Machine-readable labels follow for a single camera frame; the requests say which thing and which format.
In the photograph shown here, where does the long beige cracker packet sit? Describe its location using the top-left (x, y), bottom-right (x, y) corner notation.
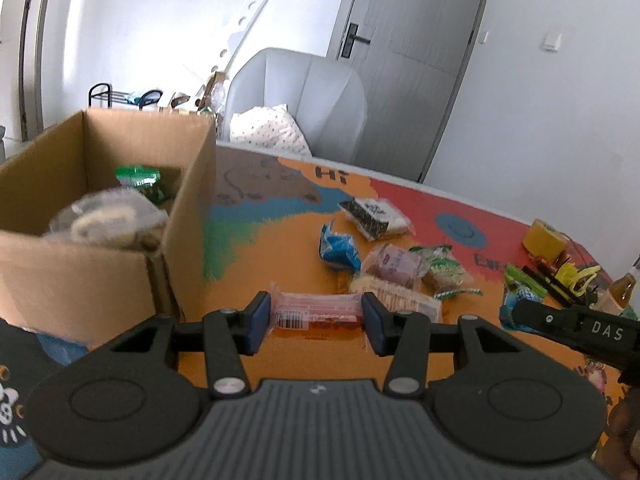
top-left (347, 274), bottom-right (444, 322)

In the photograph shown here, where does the grey door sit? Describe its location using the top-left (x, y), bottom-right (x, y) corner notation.
top-left (327, 0), bottom-right (496, 184)

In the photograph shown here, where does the black door handle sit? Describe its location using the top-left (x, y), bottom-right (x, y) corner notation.
top-left (339, 23), bottom-right (372, 59)

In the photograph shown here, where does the clear biscuit packet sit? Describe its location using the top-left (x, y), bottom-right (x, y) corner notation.
top-left (42, 189), bottom-right (169, 252)

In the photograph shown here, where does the yellow tape roll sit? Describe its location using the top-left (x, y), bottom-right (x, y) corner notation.
top-left (522, 218), bottom-right (571, 261)

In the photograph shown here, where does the purple mochi packet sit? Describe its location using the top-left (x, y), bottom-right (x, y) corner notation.
top-left (360, 243), bottom-right (430, 287)

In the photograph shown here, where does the black white snack packet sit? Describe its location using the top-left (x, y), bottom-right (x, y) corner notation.
top-left (338, 197), bottom-right (416, 241)

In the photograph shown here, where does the blue green-edged snack packet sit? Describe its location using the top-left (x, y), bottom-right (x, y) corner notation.
top-left (499, 264), bottom-right (544, 332)

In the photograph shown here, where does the cardboard box with packing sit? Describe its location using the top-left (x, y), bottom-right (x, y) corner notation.
top-left (159, 72), bottom-right (227, 117)

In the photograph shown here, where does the dark green snack packet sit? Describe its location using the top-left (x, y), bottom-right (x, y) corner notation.
top-left (114, 164), bottom-right (166, 204)

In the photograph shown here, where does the pink keychain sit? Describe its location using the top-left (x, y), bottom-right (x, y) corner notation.
top-left (580, 359), bottom-right (609, 397)

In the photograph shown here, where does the dotted white pillow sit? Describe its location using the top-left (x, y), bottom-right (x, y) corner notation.
top-left (228, 104), bottom-right (314, 157)

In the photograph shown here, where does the grey armchair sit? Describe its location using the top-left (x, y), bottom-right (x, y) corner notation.
top-left (222, 47), bottom-right (369, 164)

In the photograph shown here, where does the pink clear snack packet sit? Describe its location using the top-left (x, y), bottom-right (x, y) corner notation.
top-left (270, 282), bottom-right (370, 335)

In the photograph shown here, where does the white foam board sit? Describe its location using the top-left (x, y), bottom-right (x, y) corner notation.
top-left (219, 0), bottom-right (269, 77)

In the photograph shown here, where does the pale green snack packet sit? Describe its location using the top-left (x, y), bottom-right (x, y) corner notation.
top-left (409, 244), bottom-right (484, 302)

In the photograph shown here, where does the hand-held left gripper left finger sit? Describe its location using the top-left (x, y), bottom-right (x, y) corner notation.
top-left (105, 291), bottom-right (273, 401)

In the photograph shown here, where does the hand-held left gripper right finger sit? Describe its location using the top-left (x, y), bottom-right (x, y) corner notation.
top-left (360, 291), bottom-right (538, 397)

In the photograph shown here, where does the blue candy packet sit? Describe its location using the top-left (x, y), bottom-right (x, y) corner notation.
top-left (319, 222), bottom-right (362, 272)

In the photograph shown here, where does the black shoe rack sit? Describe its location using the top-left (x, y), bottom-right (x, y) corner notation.
top-left (88, 82), bottom-right (167, 111)

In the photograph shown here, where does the brown cardboard box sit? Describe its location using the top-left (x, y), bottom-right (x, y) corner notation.
top-left (0, 108), bottom-right (217, 352)

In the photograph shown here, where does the glass bottle amber drink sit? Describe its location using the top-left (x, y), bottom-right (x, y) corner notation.
top-left (594, 254), bottom-right (640, 320)

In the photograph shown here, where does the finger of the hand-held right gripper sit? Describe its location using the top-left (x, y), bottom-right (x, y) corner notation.
top-left (512, 299), bottom-right (583, 347)

